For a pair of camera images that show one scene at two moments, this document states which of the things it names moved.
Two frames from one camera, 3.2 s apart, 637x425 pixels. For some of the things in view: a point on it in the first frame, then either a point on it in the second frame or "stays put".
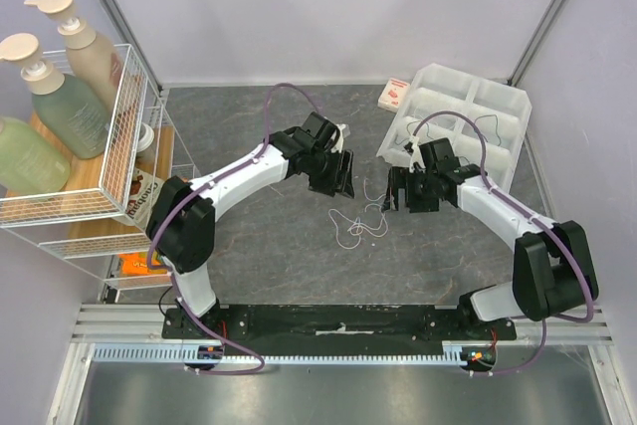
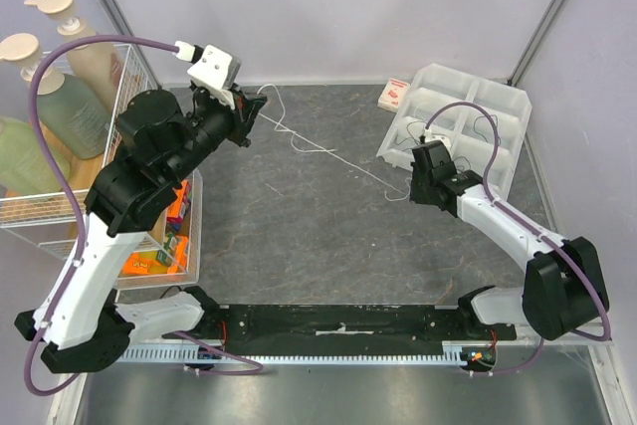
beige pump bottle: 92,58 stays put
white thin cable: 356,222 to 331,151
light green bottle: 29,163 stays put
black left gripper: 338,181 to 246,108
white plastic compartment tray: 486,118 stays put
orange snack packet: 136,264 stays put
